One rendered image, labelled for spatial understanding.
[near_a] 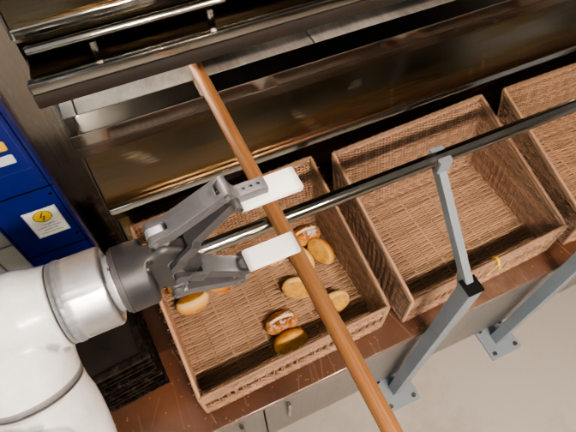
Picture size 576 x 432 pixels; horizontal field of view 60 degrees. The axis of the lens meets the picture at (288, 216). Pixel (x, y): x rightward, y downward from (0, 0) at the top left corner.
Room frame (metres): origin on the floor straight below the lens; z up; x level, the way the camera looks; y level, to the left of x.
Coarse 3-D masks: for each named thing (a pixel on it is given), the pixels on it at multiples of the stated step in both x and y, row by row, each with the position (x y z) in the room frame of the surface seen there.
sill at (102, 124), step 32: (480, 0) 1.18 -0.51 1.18; (512, 0) 1.19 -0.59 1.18; (352, 32) 1.05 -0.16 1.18; (384, 32) 1.05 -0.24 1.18; (416, 32) 1.07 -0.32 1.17; (256, 64) 0.93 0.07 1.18; (288, 64) 0.93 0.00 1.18; (320, 64) 0.95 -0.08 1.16; (160, 96) 0.83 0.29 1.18; (192, 96) 0.83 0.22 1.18; (224, 96) 0.85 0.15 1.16; (96, 128) 0.73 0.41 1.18; (128, 128) 0.76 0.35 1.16
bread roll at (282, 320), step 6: (276, 312) 0.53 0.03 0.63; (282, 312) 0.53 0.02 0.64; (288, 312) 0.53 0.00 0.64; (294, 312) 0.54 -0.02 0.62; (270, 318) 0.51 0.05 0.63; (276, 318) 0.51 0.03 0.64; (282, 318) 0.51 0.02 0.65; (288, 318) 0.51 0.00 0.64; (294, 318) 0.52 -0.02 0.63; (270, 324) 0.49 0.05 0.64; (276, 324) 0.49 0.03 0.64; (282, 324) 0.49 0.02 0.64; (288, 324) 0.50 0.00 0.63; (294, 324) 0.50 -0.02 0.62; (270, 330) 0.48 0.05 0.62; (276, 330) 0.48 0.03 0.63; (282, 330) 0.48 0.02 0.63
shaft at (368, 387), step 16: (192, 64) 0.90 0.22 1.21; (208, 80) 0.85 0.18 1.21; (208, 96) 0.80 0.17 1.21; (224, 112) 0.75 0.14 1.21; (224, 128) 0.71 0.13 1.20; (240, 144) 0.66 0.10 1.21; (240, 160) 0.63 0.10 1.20; (256, 176) 0.58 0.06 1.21; (272, 208) 0.51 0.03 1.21; (272, 224) 0.48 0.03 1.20; (288, 224) 0.48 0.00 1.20; (304, 256) 0.41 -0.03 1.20; (304, 272) 0.38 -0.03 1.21; (320, 288) 0.35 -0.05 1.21; (320, 304) 0.32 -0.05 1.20; (336, 320) 0.29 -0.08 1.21; (336, 336) 0.27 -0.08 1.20; (352, 352) 0.24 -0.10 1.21; (352, 368) 0.22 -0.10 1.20; (368, 368) 0.22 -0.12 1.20; (368, 384) 0.19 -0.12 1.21; (368, 400) 0.17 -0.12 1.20; (384, 400) 0.17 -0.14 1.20; (384, 416) 0.14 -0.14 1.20
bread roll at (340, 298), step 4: (332, 292) 0.59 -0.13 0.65; (336, 292) 0.58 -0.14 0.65; (340, 292) 0.59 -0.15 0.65; (344, 292) 0.59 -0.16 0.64; (332, 296) 0.57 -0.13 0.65; (336, 296) 0.57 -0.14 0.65; (340, 296) 0.57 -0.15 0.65; (344, 296) 0.58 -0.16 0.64; (348, 296) 0.58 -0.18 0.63; (332, 300) 0.56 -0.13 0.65; (336, 300) 0.56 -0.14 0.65; (340, 300) 0.57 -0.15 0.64; (344, 300) 0.57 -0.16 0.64; (348, 300) 0.57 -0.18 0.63; (336, 304) 0.55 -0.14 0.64; (340, 304) 0.56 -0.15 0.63; (344, 304) 0.56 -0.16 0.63; (336, 308) 0.55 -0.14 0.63; (340, 308) 0.55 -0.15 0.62; (344, 308) 0.55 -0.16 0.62
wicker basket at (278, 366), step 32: (320, 192) 0.86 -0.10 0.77; (320, 224) 0.84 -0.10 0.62; (288, 256) 0.73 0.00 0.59; (352, 256) 0.68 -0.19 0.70; (256, 288) 0.62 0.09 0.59; (352, 288) 0.62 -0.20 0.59; (192, 320) 0.53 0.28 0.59; (224, 320) 0.52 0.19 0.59; (256, 320) 0.53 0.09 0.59; (320, 320) 0.53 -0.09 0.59; (352, 320) 0.52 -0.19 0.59; (384, 320) 0.50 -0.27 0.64; (192, 352) 0.43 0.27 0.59; (224, 352) 0.43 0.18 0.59; (256, 352) 0.43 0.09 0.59; (320, 352) 0.42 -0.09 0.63; (192, 384) 0.30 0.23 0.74; (224, 384) 0.34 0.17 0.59; (256, 384) 0.33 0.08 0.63
